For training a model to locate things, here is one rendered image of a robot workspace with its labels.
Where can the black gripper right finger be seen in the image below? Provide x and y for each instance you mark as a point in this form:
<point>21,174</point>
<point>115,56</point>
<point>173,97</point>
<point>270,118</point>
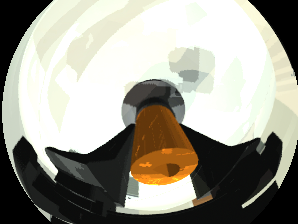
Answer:
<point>217,160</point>

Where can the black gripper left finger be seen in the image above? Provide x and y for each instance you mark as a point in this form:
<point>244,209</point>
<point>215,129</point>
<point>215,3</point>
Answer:
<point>107,167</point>

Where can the orange knob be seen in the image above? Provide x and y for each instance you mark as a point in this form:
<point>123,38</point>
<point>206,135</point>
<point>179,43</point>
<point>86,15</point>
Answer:
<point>162,154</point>

